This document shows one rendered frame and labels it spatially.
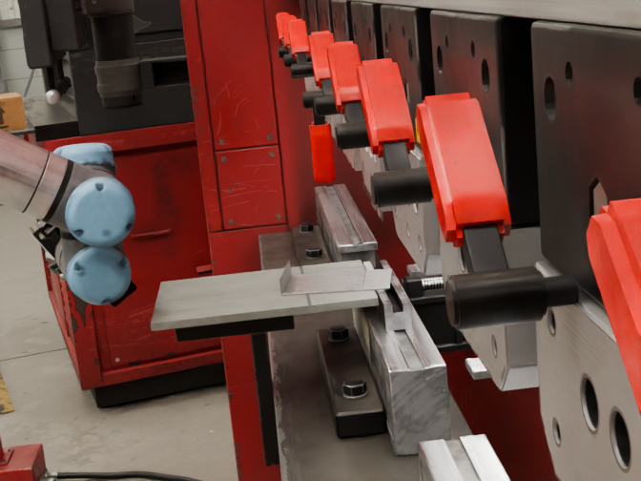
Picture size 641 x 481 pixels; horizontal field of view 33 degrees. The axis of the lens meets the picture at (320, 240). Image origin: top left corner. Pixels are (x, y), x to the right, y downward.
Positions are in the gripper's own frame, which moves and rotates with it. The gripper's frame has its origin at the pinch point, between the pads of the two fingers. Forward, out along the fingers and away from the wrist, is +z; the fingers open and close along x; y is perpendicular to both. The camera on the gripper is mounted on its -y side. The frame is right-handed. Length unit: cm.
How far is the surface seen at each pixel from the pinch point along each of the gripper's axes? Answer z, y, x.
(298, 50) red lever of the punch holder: -36, 8, -36
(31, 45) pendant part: 64, 20, -19
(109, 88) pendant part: 102, -2, -29
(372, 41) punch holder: -86, 17, -28
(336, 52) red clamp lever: -91, 20, -24
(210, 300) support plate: -41.2, -6.9, -7.9
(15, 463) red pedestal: 135, -72, 55
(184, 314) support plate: -44.9, -4.7, -4.4
